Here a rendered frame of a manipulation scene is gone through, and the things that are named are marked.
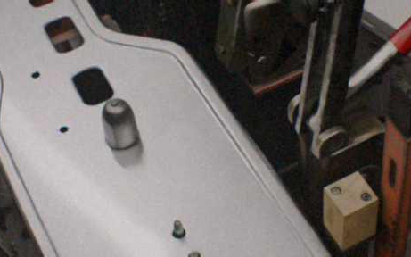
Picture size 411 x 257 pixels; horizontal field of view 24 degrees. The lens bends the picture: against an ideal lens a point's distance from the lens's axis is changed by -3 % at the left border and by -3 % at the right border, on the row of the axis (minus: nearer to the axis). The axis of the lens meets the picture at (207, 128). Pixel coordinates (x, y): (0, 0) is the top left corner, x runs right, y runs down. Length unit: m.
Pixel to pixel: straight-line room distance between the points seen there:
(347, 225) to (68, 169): 0.28
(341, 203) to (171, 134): 0.21
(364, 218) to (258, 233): 0.10
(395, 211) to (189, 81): 0.28
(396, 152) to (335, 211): 0.09
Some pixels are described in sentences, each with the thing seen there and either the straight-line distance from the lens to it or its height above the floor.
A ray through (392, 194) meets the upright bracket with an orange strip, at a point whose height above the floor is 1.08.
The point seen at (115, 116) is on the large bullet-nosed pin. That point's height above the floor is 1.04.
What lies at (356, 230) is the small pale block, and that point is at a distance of 0.80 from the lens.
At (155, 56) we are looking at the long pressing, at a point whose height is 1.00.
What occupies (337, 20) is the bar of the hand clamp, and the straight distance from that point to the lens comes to 0.73.
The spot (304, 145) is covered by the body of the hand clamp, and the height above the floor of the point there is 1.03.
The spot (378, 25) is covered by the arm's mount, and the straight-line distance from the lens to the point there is 1.40.
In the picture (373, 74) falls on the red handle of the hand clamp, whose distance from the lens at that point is 0.82.
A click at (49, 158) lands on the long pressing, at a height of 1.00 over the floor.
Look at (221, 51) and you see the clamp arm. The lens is 0.97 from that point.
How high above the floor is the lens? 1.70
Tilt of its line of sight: 50 degrees down
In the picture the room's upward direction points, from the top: 8 degrees counter-clockwise
